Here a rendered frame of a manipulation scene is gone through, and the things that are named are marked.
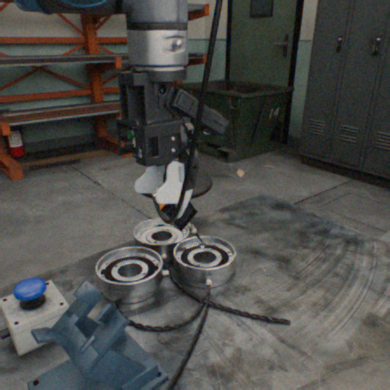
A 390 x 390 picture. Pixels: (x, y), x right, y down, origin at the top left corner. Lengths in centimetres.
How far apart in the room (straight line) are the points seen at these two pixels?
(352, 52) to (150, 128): 306
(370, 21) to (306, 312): 297
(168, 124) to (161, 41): 10
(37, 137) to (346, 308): 407
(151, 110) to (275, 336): 34
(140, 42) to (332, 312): 45
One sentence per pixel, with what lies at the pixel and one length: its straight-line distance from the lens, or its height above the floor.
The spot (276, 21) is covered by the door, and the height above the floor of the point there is 130.
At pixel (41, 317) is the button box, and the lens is 53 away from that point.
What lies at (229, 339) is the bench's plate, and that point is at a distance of 53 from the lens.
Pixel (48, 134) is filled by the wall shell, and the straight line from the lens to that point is 446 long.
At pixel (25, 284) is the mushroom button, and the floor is 87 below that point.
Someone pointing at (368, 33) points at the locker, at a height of 117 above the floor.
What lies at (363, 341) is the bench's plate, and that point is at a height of 80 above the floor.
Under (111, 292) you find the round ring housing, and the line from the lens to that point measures 57.
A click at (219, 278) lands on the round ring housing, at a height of 82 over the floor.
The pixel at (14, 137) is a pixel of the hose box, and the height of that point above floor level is 22.
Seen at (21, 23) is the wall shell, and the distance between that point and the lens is 434.
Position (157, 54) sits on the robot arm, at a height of 115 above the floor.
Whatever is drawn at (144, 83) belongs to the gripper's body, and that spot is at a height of 112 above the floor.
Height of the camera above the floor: 117
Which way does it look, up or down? 25 degrees down
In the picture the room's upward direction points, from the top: straight up
